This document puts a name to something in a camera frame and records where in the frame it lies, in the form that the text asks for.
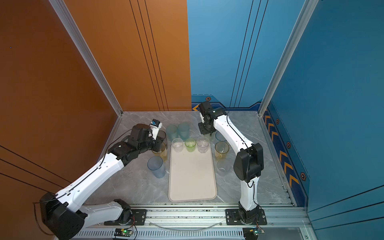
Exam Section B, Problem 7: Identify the amber glass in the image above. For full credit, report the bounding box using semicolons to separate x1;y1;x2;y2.
152;143;168;163
215;141;230;161

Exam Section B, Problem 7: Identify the green circuit board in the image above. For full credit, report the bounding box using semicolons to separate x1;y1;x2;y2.
114;228;135;239
243;228;265;240

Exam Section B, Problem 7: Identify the aluminium corner post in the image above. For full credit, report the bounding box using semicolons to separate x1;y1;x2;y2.
49;0;123;117
258;0;319;117

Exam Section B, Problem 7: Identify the clear ribbed glass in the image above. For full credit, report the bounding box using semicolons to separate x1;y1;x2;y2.
197;136;210;154

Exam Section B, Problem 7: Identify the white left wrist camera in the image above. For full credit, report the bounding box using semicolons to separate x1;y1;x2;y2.
150;119;163;140

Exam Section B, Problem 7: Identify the teal frosted glass left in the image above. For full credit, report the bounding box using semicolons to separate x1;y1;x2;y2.
166;125;179;142

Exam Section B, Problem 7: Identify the teal frosted glass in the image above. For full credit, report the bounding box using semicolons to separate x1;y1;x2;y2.
166;125;179;142
178;122;190;141

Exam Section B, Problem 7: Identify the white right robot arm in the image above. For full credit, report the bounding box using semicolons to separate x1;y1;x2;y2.
198;101;267;226

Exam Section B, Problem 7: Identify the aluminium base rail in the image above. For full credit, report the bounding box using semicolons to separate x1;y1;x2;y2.
74;204;317;240

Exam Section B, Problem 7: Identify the aluminium corner post right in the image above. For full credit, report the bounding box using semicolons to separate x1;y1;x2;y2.
258;0;319;117

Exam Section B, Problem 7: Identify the blue grey glass right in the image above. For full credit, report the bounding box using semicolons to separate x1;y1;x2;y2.
215;131;227;142

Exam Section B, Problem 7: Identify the bright green glass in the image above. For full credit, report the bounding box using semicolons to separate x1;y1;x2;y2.
185;138;197;153

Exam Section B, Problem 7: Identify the aluminium corner post left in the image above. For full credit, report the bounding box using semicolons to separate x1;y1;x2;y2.
49;0;123;117

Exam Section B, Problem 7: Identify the right green circuit board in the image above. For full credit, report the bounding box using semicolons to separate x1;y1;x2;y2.
243;228;265;240

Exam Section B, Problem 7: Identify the blue grey glass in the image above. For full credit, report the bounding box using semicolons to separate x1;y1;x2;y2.
147;156;166;179
215;131;227;142

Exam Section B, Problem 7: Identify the pale green frosted glass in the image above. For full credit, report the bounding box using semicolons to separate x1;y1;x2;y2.
204;133;216;143

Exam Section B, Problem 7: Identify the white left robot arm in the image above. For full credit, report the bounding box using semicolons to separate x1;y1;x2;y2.
39;119;165;240

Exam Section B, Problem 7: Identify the amber glass right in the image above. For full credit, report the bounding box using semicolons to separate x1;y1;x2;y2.
215;141;230;161

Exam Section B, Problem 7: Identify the amber glass left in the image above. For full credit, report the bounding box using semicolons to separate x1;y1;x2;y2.
152;143;168;163

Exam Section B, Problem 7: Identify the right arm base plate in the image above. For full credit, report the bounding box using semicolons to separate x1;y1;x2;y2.
225;208;268;226

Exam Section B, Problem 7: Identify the blue grey glass left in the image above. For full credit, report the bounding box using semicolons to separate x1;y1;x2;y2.
147;156;166;179

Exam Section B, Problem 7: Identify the dark grey glass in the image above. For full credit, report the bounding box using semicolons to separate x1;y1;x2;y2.
157;130;167;145

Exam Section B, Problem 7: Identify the cream plastic tray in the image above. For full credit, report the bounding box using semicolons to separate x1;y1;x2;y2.
169;148;217;202

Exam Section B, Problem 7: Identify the teal frosted glass right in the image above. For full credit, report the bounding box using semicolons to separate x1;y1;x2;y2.
178;122;190;141

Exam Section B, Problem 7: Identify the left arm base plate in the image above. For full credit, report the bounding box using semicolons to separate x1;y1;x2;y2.
104;209;147;226

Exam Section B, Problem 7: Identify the left green circuit board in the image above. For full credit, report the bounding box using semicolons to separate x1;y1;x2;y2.
114;228;135;239

